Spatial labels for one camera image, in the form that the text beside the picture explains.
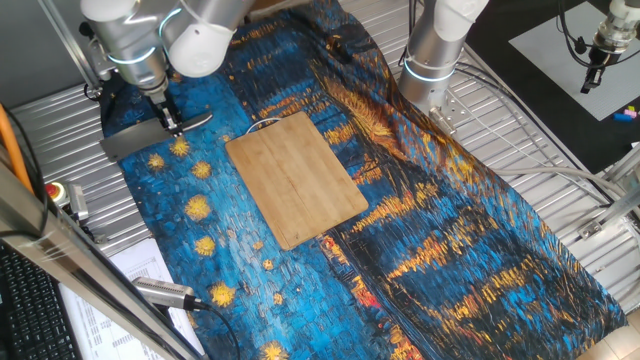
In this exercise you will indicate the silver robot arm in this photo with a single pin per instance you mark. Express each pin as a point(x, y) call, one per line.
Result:
point(135, 45)

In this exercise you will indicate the aluminium frame beam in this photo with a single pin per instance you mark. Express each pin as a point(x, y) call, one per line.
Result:
point(50, 235)

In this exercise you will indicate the blue starry painting tablecloth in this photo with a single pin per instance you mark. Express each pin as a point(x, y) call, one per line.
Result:
point(450, 250)

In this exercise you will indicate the printed white paper sheet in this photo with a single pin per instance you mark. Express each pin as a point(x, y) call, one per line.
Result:
point(120, 320)

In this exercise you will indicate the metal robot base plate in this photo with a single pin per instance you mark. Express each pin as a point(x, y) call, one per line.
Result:
point(452, 112)

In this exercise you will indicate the red emergency stop button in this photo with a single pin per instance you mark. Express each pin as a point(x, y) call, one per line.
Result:
point(56, 192)

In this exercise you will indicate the steel cleaver knife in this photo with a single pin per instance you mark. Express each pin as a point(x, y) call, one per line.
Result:
point(130, 142)

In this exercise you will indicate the pink toy block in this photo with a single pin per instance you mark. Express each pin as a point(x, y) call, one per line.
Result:
point(631, 113)

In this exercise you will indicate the aluminium frame strut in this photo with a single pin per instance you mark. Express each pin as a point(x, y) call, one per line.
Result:
point(620, 205)

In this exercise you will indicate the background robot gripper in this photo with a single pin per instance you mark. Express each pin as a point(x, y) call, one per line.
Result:
point(612, 35)

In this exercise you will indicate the blue toy block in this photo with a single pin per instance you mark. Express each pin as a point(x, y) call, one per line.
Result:
point(622, 117)

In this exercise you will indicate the black computer keyboard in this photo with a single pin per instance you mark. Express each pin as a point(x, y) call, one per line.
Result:
point(30, 310)

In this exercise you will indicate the orange tube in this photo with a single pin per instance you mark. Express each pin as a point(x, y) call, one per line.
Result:
point(12, 150)

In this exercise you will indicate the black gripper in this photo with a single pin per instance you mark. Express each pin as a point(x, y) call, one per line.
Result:
point(164, 107)

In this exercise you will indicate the grey square mat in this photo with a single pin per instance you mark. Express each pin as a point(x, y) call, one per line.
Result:
point(550, 55)

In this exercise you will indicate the bamboo cutting board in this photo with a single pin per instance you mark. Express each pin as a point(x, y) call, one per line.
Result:
point(295, 180)

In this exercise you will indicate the thin aluminium frame post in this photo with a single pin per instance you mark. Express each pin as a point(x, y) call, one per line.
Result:
point(67, 40)

